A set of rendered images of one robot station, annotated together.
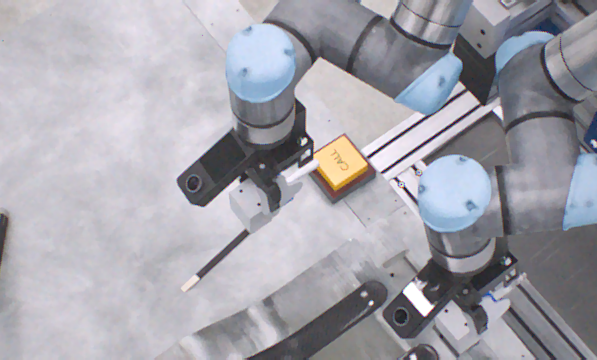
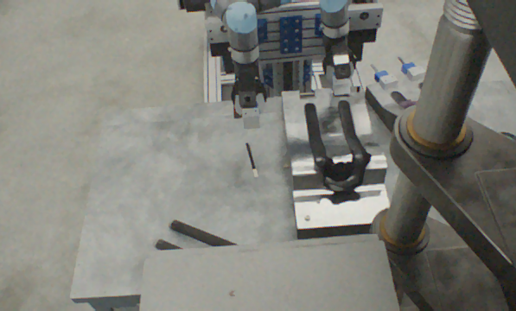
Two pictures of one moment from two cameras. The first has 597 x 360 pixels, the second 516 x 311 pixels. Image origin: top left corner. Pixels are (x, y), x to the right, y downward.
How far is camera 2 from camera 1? 0.96 m
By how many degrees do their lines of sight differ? 30
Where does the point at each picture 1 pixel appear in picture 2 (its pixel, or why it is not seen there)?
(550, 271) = not seen: hidden behind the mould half
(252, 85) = (251, 18)
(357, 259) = (292, 105)
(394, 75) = not seen: outside the picture
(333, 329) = (314, 125)
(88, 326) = (247, 215)
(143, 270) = (237, 186)
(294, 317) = (302, 133)
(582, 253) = not seen: hidden behind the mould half
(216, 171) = (249, 87)
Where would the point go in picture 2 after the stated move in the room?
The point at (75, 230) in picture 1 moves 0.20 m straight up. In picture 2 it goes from (200, 201) to (190, 160)
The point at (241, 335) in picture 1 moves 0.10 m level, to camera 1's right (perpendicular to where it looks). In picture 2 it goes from (300, 148) to (316, 125)
